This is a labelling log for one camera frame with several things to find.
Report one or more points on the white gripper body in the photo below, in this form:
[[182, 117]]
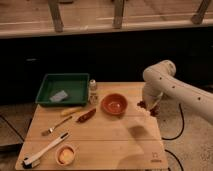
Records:
[[150, 94]]

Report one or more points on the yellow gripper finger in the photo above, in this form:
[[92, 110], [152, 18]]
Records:
[[152, 101]]

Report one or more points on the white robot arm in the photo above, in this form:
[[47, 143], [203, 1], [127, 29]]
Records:
[[159, 80]]

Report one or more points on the red bowl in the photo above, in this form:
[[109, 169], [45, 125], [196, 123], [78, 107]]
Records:
[[114, 104]]

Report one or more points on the small white bottle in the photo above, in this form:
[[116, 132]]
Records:
[[93, 85]]

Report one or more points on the green plastic tray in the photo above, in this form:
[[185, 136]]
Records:
[[74, 84]]

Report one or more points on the grey sponge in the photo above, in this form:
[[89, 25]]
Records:
[[59, 96]]

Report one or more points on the small cup with yellow content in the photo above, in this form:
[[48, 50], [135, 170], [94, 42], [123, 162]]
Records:
[[65, 155]]

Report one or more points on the metal fork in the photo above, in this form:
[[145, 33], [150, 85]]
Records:
[[51, 129]]

